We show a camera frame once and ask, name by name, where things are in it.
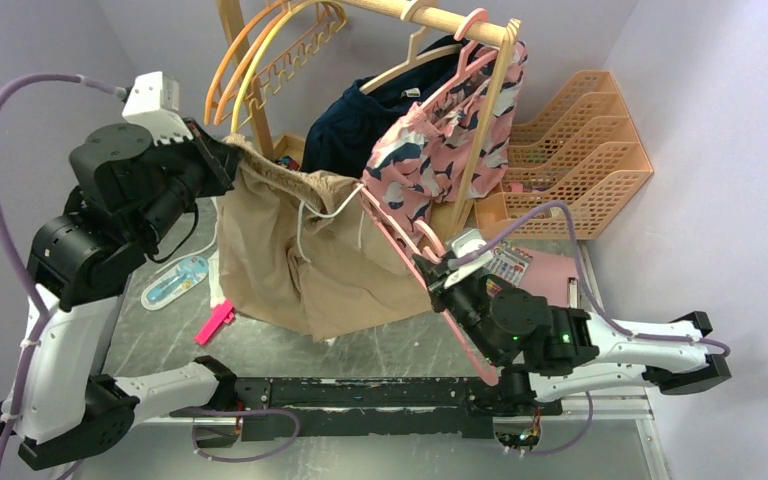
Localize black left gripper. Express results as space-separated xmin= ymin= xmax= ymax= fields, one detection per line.
xmin=141 ymin=114 xmax=249 ymax=243

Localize pink notched hanger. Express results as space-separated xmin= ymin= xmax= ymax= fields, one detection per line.
xmin=357 ymin=185 xmax=501 ymax=388

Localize beige drawstring shorts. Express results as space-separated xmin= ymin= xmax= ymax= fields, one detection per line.
xmin=217 ymin=134 xmax=430 ymax=340

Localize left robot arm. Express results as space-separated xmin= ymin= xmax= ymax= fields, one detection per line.
xmin=0 ymin=120 xmax=246 ymax=471

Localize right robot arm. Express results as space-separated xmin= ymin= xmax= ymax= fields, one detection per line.
xmin=418 ymin=264 xmax=732 ymax=414

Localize orange hanger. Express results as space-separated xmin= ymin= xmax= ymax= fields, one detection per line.
xmin=203 ymin=0 xmax=293 ymax=128

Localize yellow hanger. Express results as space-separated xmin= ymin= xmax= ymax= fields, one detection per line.
xmin=229 ymin=0 xmax=332 ymax=135

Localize peach notched hanger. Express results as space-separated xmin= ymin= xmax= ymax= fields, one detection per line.
xmin=213 ymin=1 xmax=348 ymax=132

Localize cream hanger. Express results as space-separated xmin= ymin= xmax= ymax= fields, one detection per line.
xmin=360 ymin=27 xmax=462 ymax=94

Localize pink hanger with garment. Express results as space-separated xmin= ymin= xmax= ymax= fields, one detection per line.
xmin=421 ymin=8 xmax=498 ymax=115

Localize marker pen set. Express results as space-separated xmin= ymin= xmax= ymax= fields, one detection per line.
xmin=486 ymin=242 xmax=533 ymax=286

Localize colourful patterned garment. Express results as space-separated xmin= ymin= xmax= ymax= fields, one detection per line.
xmin=276 ymin=155 xmax=300 ymax=171

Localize pink clipboard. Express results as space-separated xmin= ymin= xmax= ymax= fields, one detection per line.
xmin=516 ymin=248 xmax=578 ymax=307

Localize blue toothbrush blister pack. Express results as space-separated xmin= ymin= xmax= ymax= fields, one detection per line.
xmin=140 ymin=255 xmax=209 ymax=311

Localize navy blue hanging garment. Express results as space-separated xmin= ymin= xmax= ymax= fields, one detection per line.
xmin=300 ymin=35 xmax=467 ymax=178

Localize pink shark print garment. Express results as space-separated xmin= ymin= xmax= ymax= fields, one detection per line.
xmin=362 ymin=41 xmax=528 ymax=241

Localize pink clothes clip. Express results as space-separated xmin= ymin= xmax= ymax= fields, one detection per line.
xmin=194 ymin=300 xmax=236 ymax=346

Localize peach mesh file organizer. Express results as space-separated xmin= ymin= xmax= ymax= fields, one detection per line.
xmin=473 ymin=70 xmax=654 ymax=240

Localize wooden clothes rack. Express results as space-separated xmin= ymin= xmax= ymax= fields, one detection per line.
xmin=216 ymin=0 xmax=523 ymax=230

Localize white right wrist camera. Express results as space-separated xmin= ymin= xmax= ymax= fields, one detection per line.
xmin=442 ymin=228 xmax=493 ymax=289

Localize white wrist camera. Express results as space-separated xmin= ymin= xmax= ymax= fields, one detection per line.
xmin=442 ymin=228 xmax=493 ymax=289
xmin=122 ymin=71 xmax=193 ymax=145

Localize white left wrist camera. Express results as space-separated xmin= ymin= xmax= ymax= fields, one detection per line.
xmin=122 ymin=71 xmax=193 ymax=145

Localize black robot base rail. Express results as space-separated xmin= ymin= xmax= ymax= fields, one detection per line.
xmin=171 ymin=357 xmax=564 ymax=443

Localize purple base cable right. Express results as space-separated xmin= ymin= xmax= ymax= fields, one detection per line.
xmin=523 ymin=390 xmax=596 ymax=458

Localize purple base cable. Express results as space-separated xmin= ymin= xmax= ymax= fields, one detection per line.
xmin=185 ymin=408 xmax=302 ymax=464
xmin=523 ymin=390 xmax=596 ymax=458

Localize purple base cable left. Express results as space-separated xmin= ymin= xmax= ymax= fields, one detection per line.
xmin=185 ymin=408 xmax=302 ymax=464

